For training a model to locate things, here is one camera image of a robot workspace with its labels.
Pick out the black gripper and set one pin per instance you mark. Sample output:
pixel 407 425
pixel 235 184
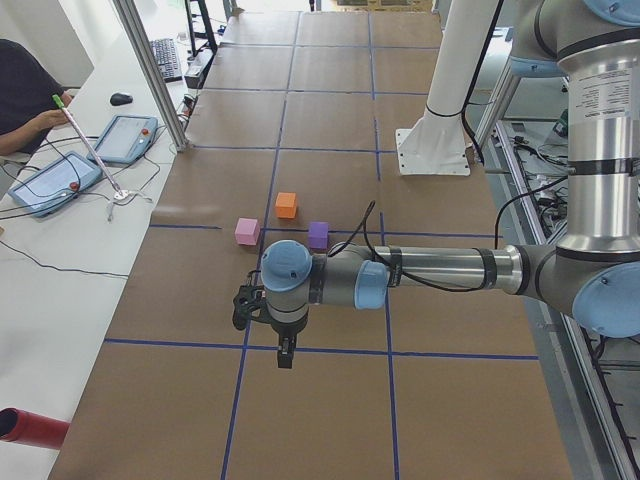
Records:
pixel 286 330

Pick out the orange foam cube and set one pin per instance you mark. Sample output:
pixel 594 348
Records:
pixel 286 205

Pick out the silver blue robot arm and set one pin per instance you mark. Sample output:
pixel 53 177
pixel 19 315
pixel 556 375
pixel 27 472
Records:
pixel 591 274

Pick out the purple foam cube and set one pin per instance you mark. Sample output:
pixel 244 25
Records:
pixel 318 235

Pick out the pink foam cube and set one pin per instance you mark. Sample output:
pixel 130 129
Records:
pixel 247 231

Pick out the far blue teach pendant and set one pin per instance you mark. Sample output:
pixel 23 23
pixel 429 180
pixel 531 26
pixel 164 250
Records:
pixel 125 139

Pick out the blue teach pendant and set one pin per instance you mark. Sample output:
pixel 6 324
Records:
pixel 125 139
pixel 56 185

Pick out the red cylinder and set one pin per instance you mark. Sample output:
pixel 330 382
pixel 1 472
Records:
pixel 31 429

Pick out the near blue teach pendant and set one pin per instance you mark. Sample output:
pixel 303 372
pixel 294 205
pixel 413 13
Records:
pixel 56 185

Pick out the black computer mouse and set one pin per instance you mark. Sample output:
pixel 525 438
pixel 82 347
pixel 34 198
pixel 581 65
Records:
pixel 120 99

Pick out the black keyboard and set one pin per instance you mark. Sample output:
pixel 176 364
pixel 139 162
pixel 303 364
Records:
pixel 166 56

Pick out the pink stick with green tip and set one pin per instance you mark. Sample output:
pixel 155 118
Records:
pixel 119 193

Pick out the person in dark shirt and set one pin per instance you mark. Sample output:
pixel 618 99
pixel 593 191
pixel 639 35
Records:
pixel 28 111

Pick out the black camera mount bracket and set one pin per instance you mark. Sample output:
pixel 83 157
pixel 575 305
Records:
pixel 250 305

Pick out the white pedestal column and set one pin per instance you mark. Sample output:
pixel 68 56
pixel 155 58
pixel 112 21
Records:
pixel 436 144

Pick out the aluminium frame post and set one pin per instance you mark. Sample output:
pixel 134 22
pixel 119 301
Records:
pixel 135 31

